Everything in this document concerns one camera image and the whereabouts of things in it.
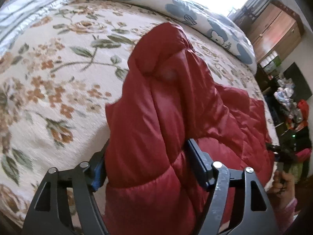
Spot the red quilted down coat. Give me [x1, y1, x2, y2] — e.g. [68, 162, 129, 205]
[103, 23, 274, 234]

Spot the person's right hand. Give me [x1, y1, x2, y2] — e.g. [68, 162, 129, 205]
[267, 170, 295, 210]

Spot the cluttered items pile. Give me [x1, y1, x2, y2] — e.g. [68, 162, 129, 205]
[259, 51, 313, 177]

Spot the wooden wardrobe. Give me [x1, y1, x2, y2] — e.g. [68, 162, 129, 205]
[235, 0, 305, 64]

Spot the floral bed cover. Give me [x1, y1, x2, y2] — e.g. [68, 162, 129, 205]
[0, 0, 280, 228]

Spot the striped pillow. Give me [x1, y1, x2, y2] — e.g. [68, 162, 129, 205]
[1, 0, 71, 56]

